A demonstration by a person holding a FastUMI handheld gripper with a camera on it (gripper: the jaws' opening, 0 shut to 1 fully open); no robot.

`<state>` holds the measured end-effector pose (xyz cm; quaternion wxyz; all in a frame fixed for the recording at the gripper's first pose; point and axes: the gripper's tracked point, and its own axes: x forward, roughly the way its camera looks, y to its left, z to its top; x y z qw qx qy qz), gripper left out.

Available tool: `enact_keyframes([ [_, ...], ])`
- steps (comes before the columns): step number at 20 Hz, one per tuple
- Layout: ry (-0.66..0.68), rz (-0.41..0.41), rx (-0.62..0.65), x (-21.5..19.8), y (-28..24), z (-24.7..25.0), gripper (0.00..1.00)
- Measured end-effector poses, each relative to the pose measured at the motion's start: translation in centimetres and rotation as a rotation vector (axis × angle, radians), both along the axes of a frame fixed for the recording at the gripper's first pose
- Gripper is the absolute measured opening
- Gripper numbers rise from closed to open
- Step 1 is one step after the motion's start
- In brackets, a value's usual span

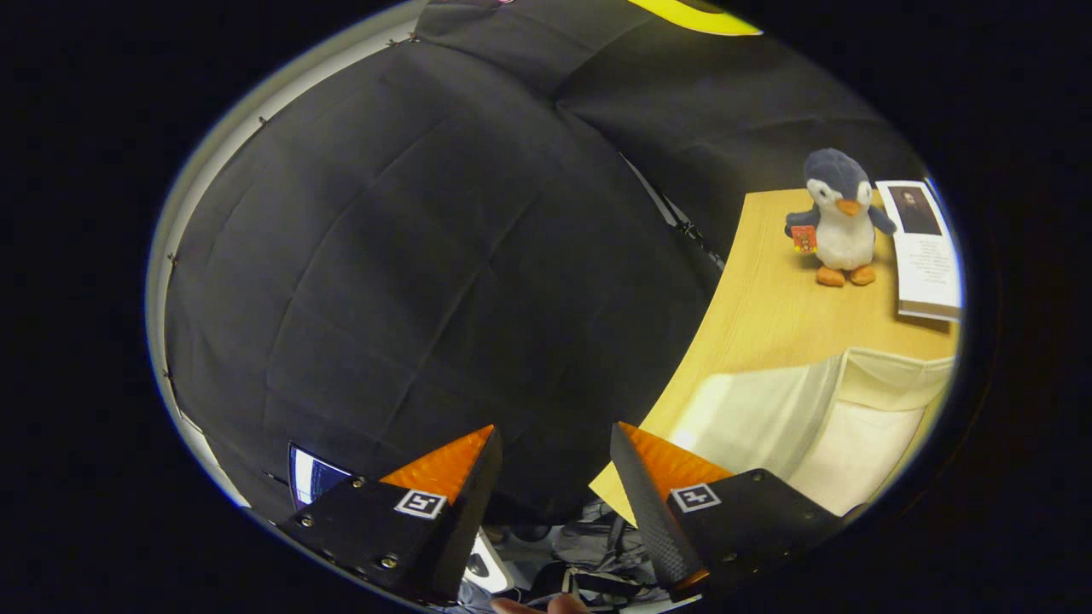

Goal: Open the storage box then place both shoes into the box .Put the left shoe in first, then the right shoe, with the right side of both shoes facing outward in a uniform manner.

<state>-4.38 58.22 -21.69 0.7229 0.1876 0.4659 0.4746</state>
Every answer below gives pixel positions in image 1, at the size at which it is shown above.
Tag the computer monitor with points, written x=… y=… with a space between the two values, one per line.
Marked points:
x=311 y=473

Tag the penguin plush toy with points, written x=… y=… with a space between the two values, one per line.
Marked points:
x=845 y=230

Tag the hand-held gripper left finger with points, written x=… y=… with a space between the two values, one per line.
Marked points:
x=469 y=520

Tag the white book with portrait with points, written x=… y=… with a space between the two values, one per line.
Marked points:
x=926 y=256

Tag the cream fabric storage box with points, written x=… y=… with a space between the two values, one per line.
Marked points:
x=768 y=409

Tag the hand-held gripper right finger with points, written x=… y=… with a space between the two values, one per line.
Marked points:
x=653 y=520

